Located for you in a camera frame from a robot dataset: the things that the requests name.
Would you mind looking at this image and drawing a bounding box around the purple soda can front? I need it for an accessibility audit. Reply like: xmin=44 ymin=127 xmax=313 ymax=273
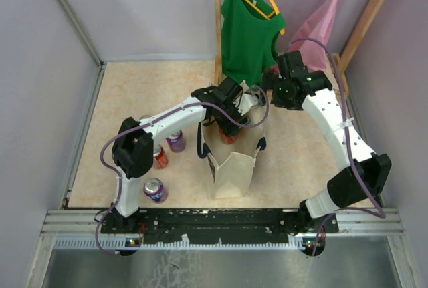
xmin=143 ymin=178 xmax=168 ymax=203

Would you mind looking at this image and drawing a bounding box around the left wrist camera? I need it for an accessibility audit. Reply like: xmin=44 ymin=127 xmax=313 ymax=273
xmin=237 ymin=93 xmax=262 ymax=116

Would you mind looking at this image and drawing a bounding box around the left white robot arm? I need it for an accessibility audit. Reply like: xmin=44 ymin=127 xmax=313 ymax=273
xmin=112 ymin=78 xmax=258 ymax=233

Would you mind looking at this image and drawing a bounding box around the wooden clothes rack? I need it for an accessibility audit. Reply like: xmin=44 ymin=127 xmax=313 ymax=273
xmin=214 ymin=0 xmax=385 ymax=92

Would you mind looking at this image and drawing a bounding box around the beige canvas tote bag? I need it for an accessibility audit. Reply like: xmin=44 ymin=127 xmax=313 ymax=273
xmin=196 ymin=80 xmax=268 ymax=201

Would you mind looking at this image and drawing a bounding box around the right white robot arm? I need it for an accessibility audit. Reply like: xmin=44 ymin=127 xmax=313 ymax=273
xmin=261 ymin=51 xmax=392 ymax=233

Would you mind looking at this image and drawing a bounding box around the green tank top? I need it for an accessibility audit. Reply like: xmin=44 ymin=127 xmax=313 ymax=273
xmin=221 ymin=0 xmax=286 ymax=86

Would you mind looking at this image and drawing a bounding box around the pink cloth garment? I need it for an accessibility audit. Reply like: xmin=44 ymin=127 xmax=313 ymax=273
xmin=286 ymin=0 xmax=339 ymax=72

